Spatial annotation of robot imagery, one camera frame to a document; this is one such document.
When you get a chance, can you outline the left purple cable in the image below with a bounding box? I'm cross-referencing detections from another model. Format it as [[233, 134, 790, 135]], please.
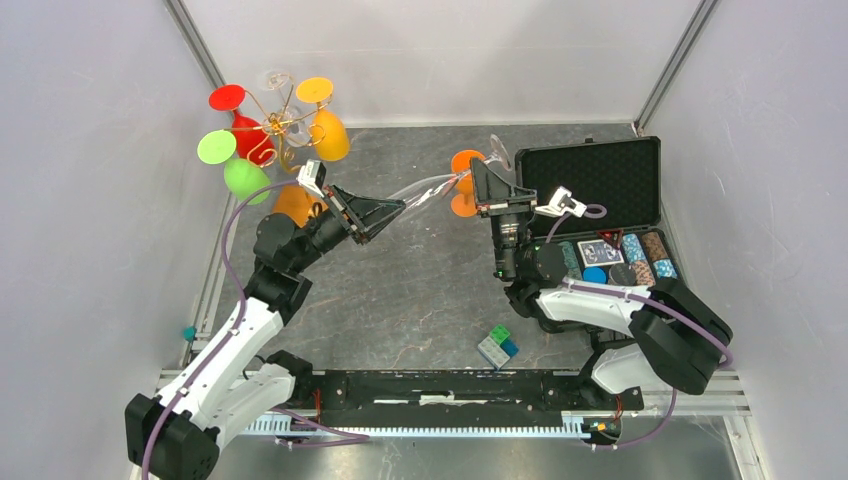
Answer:
[[140, 178, 372, 480]]

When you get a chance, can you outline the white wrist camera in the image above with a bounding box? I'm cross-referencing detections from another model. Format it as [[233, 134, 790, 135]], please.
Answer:
[[297, 159, 327, 199], [534, 186, 588, 218]]

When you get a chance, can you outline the orange plastic wine glass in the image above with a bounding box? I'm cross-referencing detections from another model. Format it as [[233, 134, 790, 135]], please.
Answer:
[[450, 150, 484, 218]]

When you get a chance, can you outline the yellow plastic wine glass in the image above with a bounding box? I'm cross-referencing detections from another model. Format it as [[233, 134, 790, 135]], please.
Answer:
[[295, 77, 351, 162]]

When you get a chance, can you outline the clear wine glass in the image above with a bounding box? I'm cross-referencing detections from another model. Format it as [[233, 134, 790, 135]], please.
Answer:
[[260, 69, 311, 148]]

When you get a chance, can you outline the toy brick block stack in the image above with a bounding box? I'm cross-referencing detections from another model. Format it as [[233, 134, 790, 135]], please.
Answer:
[[477, 324, 519, 370]]

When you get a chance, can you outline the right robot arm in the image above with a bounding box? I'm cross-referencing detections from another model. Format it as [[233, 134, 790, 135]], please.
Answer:
[[469, 158, 733, 408]]

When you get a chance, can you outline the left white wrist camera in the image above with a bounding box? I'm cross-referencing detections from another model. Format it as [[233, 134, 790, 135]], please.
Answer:
[[297, 159, 327, 199]]

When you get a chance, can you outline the green plastic wine glass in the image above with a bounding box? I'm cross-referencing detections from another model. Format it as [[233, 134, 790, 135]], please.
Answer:
[[196, 129, 271, 202]]

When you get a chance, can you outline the black poker chip case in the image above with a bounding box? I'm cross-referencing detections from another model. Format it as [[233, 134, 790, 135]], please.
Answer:
[[514, 136, 680, 335]]

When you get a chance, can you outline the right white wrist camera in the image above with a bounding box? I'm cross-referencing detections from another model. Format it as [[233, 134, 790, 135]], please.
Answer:
[[534, 186, 588, 218]]

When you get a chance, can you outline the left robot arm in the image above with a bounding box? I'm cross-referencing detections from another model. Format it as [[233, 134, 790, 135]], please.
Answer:
[[125, 185, 406, 479]]

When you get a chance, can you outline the gold wire glass rack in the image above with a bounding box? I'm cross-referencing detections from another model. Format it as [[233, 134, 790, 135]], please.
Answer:
[[246, 79, 316, 174]]

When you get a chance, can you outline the red plastic wine glass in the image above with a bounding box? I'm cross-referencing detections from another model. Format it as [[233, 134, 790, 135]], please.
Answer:
[[208, 84, 275, 166]]

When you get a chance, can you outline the clear champagne flute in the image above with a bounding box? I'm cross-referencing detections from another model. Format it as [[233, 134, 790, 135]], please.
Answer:
[[390, 134, 514, 219]]

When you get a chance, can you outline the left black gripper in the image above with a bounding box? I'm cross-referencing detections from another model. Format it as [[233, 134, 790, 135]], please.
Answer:
[[290, 182, 406, 273]]

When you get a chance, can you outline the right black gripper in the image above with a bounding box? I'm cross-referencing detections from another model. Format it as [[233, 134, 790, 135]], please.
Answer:
[[469, 159, 538, 281]]

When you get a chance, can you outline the blue round dealer chip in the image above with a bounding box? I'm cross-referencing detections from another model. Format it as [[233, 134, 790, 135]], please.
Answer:
[[582, 267, 608, 284]]

